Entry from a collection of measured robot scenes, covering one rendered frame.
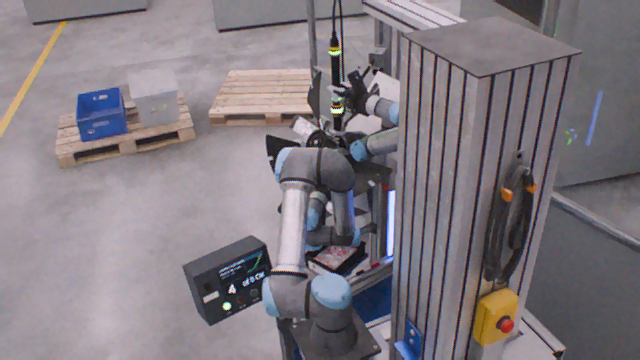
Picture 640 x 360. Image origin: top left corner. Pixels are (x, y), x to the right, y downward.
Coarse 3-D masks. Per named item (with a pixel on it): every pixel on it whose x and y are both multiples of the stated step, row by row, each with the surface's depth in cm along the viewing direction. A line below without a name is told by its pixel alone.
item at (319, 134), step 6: (312, 132) 238; (318, 132) 236; (324, 132) 234; (312, 138) 238; (318, 138) 236; (324, 138) 232; (330, 138) 234; (336, 138) 238; (342, 138) 241; (306, 144) 238; (312, 144) 237; (318, 144) 235; (324, 144) 231; (330, 144) 234; (336, 144) 237; (342, 144) 239
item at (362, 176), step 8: (352, 160) 228; (360, 168) 224; (368, 168) 223; (376, 168) 223; (384, 168) 222; (360, 176) 220; (368, 176) 219; (376, 176) 219; (384, 176) 218; (360, 184) 217; (368, 184) 217; (376, 184) 216; (360, 192) 215
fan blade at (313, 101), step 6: (318, 72) 248; (318, 78) 246; (312, 84) 254; (318, 84) 245; (312, 90) 254; (318, 90) 244; (312, 96) 254; (318, 96) 244; (312, 102) 256; (318, 102) 243; (312, 108) 258; (318, 108) 243; (318, 114) 243; (318, 120) 246; (318, 126) 249
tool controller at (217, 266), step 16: (240, 240) 182; (256, 240) 180; (208, 256) 176; (224, 256) 174; (240, 256) 172; (256, 256) 175; (192, 272) 168; (208, 272) 167; (224, 272) 170; (240, 272) 173; (256, 272) 177; (192, 288) 172; (208, 288) 167; (240, 288) 175; (256, 288) 178; (208, 304) 170; (240, 304) 176; (208, 320) 171
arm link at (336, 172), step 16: (336, 160) 171; (336, 176) 172; (352, 176) 176; (336, 192) 178; (352, 192) 183; (336, 208) 187; (352, 208) 189; (336, 224) 195; (352, 224) 195; (336, 240) 202; (352, 240) 201
